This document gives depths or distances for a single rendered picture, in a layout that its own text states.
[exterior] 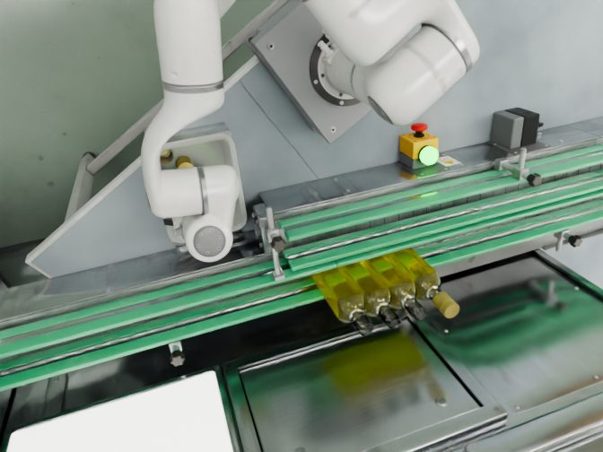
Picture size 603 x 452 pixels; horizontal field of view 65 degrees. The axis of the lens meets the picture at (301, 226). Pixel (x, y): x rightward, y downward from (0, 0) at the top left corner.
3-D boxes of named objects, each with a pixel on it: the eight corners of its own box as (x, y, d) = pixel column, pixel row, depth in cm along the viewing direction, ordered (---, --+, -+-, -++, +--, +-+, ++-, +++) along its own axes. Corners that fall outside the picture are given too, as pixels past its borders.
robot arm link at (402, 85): (335, 79, 79) (371, 95, 65) (394, 21, 78) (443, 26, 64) (368, 120, 84) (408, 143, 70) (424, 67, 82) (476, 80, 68)
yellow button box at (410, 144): (397, 160, 122) (413, 169, 115) (397, 132, 118) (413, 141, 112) (422, 155, 123) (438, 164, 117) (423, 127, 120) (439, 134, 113)
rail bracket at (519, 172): (490, 169, 116) (529, 188, 105) (493, 140, 113) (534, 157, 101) (503, 165, 117) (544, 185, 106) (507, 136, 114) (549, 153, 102)
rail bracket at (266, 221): (263, 262, 106) (278, 293, 96) (252, 195, 98) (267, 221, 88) (276, 259, 107) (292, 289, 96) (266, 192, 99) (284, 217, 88)
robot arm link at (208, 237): (176, 170, 70) (240, 165, 72) (173, 166, 80) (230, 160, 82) (188, 268, 73) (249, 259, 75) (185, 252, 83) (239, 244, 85)
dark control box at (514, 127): (489, 140, 128) (510, 149, 121) (492, 111, 124) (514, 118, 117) (514, 134, 130) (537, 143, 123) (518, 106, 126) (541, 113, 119)
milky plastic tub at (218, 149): (168, 229, 109) (170, 247, 102) (143, 135, 99) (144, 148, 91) (240, 212, 113) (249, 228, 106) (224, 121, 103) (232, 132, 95)
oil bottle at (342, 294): (309, 274, 112) (344, 330, 94) (307, 254, 110) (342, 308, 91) (330, 268, 114) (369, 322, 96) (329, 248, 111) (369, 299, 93)
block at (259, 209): (255, 241, 111) (262, 256, 105) (249, 205, 107) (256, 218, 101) (269, 238, 112) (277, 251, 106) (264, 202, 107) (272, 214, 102)
